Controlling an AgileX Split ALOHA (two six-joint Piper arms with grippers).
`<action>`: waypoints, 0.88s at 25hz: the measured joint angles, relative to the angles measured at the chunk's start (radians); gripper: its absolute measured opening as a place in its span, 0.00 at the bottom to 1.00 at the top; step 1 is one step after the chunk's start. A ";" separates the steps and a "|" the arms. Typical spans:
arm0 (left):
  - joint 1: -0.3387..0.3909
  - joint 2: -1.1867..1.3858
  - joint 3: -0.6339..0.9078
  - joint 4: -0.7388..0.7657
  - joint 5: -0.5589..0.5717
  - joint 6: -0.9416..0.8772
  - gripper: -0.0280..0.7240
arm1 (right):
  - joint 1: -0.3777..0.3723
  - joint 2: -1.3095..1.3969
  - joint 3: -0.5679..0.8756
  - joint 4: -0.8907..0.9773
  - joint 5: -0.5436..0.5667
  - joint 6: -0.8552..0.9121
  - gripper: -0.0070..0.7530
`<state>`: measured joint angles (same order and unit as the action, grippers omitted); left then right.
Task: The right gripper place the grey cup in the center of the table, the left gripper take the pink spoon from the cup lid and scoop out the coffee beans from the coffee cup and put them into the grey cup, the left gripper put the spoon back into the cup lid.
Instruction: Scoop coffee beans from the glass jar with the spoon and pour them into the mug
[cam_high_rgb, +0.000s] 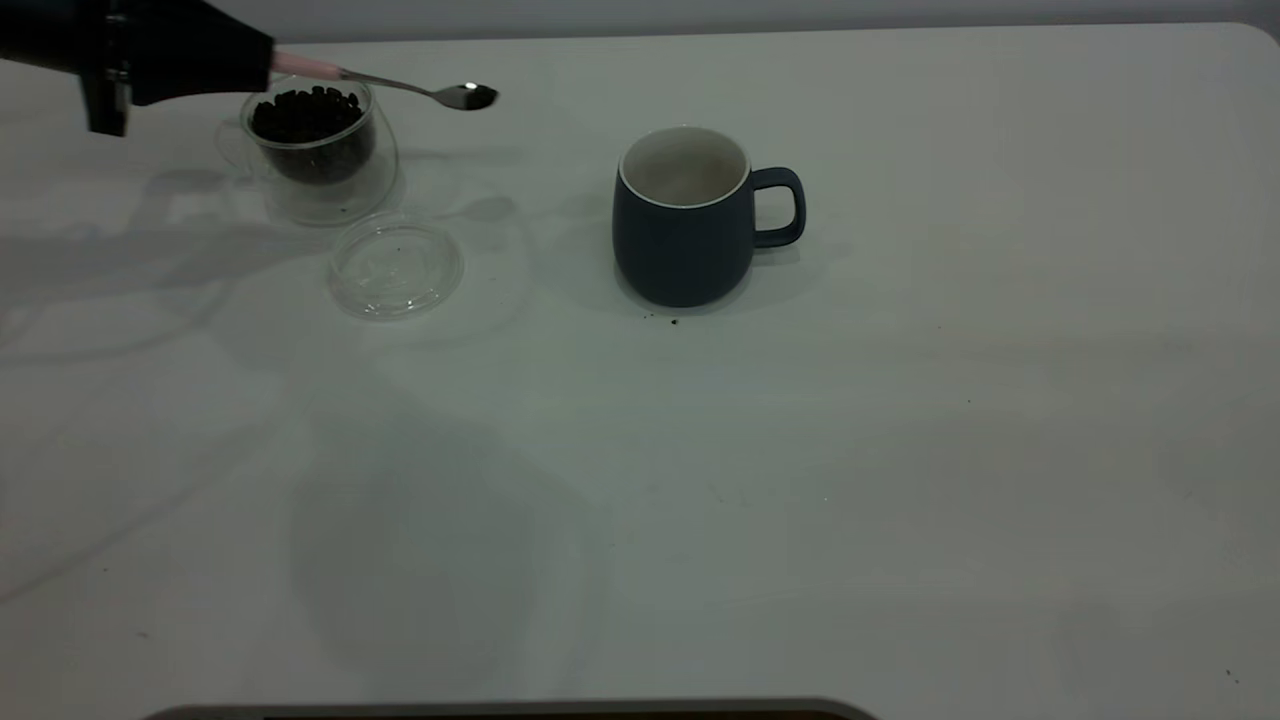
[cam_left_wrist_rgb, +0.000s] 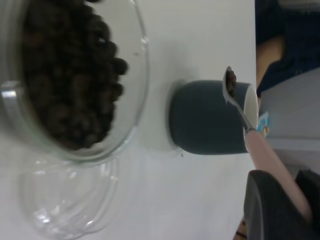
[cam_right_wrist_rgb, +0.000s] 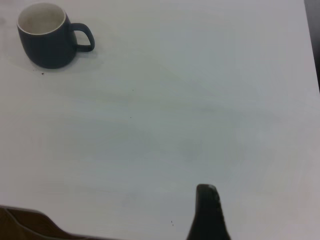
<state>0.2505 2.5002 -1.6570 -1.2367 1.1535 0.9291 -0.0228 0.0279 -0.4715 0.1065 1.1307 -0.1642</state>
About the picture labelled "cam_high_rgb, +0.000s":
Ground clear round glass lid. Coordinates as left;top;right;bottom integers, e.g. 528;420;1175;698
328;213;466;321

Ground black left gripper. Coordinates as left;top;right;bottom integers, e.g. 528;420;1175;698
0;0;276;137

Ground clear double-wall glass cup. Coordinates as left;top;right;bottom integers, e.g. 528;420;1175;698
213;75;401;229

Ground pink-handled metal spoon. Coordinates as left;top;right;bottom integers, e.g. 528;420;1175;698
270;52;499;111

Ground dark coffee beans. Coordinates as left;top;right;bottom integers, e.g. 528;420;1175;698
250;85;376;184

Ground dark blue ceramic mug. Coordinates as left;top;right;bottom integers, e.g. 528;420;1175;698
612;126;807;309

